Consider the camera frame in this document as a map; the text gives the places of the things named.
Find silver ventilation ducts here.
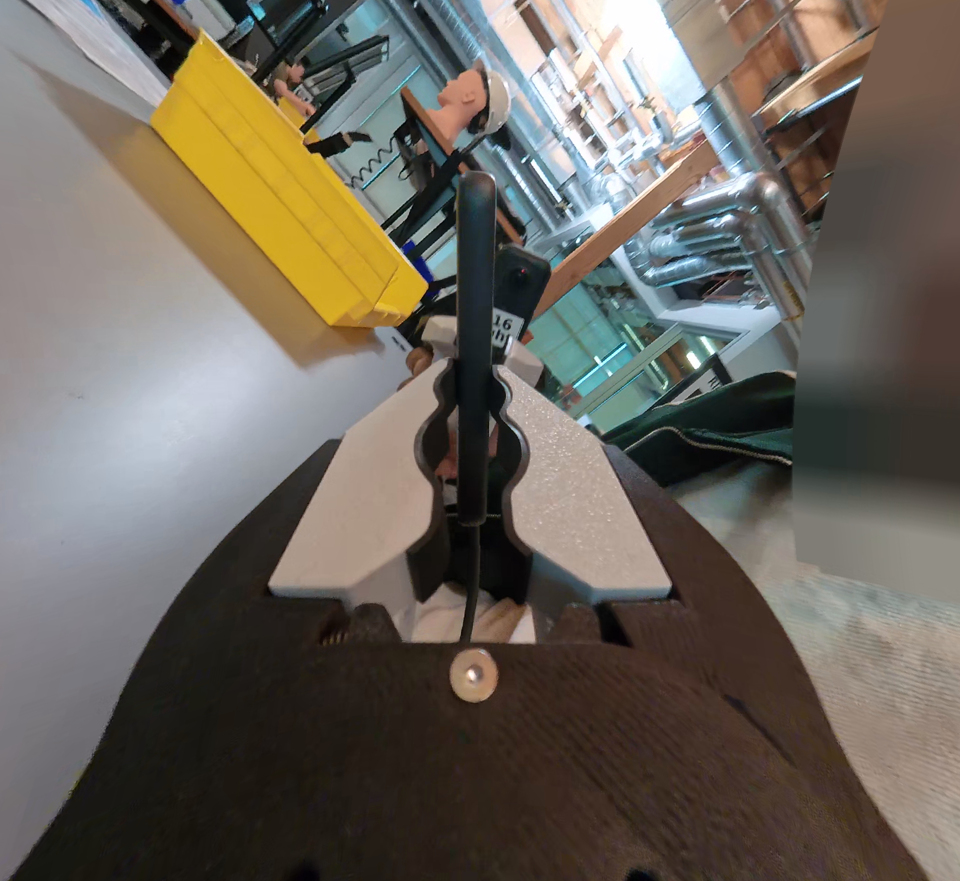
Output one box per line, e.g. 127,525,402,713
626,170,820,320

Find wooden beam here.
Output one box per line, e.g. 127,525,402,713
528,142,725,323

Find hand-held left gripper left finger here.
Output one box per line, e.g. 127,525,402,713
267,359,460,601

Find white blue printed paper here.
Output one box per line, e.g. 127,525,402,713
0,0,172,106

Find yellow plastic bin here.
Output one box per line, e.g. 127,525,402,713
150,28,430,329

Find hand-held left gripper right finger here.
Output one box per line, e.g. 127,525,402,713
489,363,674,605

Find thin black cable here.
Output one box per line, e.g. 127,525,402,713
459,521,485,651

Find mannequin head white helmet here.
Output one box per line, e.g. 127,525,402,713
435,65,513,156

